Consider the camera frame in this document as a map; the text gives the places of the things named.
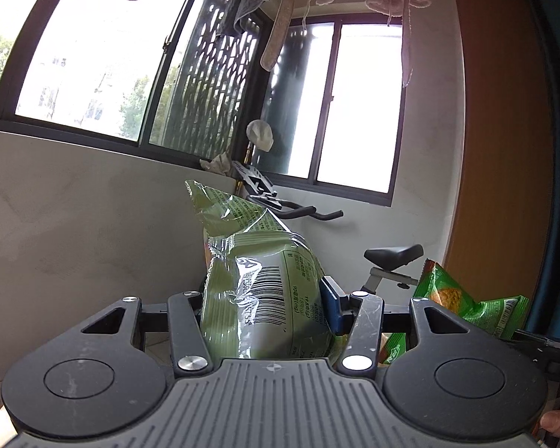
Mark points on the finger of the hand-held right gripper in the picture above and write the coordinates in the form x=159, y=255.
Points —
x=546, y=341

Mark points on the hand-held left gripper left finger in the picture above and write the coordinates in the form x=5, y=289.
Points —
x=184, y=319

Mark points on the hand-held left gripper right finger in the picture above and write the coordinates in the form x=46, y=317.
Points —
x=332, y=305

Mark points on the light green snack bag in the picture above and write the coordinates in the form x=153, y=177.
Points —
x=270, y=289

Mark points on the green cracker snack bag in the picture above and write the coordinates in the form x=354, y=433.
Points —
x=452, y=296

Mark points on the black exercise bike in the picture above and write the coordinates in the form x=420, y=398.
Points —
x=394, y=256

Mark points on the crumpled white cloth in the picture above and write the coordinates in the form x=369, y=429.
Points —
x=218, y=163

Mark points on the brass metal pipe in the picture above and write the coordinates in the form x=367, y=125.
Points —
x=247, y=151

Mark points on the white plastic bag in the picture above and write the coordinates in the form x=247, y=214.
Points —
x=260, y=134

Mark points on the small sliding window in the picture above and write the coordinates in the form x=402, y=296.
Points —
x=350, y=102

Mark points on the wooden door panel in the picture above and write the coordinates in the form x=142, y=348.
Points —
x=499, y=126

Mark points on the beige hanging strip cloth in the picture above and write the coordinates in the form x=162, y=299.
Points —
x=277, y=32

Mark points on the large sliding window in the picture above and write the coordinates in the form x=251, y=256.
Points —
x=88, y=51

